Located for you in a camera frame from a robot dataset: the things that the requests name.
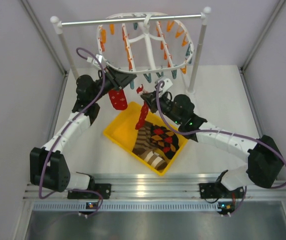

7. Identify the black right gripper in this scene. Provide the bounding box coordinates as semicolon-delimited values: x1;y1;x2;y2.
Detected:
142;90;183;126

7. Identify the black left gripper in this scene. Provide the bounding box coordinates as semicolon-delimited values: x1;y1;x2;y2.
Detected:
90;65;136;103

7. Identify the teal clothespin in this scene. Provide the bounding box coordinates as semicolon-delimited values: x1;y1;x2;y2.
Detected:
130;80;135;90
143;73;152;83
156;71;165;79

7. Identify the red santa sock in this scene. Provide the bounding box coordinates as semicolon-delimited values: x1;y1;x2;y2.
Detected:
108;89;128;111
135;84;149;130

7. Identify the white round clip hanger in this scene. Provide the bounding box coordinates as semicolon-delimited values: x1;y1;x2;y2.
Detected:
101;20;187;79

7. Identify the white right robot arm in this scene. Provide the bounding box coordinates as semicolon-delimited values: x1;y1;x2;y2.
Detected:
141;92;284;199

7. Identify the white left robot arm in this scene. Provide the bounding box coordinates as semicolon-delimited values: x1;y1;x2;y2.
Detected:
29;66;137;199

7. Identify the yellow plastic bin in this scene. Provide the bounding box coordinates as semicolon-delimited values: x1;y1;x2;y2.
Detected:
103;102;187;176

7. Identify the black argyle sock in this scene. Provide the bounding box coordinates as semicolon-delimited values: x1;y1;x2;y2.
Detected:
150;125;180;160

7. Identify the brown striped sock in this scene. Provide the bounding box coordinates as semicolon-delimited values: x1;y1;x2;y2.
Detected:
132;121;155;159
139;149;168;171

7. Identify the white drying rack stand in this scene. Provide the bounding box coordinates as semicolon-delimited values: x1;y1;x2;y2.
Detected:
50;6;212;94

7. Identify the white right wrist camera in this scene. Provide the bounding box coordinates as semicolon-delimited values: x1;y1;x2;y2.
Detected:
155;76;173;94

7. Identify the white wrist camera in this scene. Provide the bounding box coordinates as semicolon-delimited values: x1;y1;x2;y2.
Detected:
155;76;173;94
86;54;103;67

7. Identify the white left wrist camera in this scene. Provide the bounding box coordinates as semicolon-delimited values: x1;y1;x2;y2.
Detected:
86;54;103;67

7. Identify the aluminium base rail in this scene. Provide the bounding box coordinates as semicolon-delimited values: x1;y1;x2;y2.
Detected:
23;174;286;213

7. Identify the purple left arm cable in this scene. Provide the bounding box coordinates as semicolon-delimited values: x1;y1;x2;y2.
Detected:
38;47;106;217

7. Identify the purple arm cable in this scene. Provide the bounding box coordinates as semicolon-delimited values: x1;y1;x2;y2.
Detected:
38;47;106;217
155;80;286;216

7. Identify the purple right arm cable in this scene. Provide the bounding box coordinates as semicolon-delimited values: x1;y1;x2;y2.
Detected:
155;80;286;216

